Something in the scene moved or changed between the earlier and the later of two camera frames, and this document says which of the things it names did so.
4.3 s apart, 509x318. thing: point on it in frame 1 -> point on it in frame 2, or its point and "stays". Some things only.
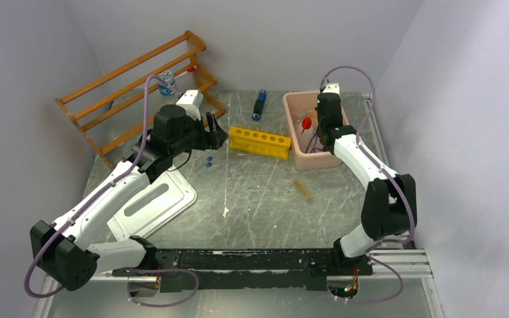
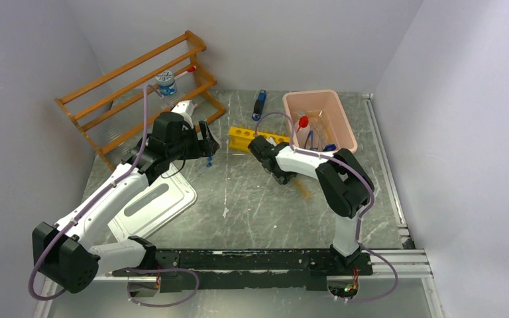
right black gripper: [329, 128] -> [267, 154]
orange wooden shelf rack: [116, 106] stays
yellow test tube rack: [260, 142] stays
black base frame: [203, 270] stays
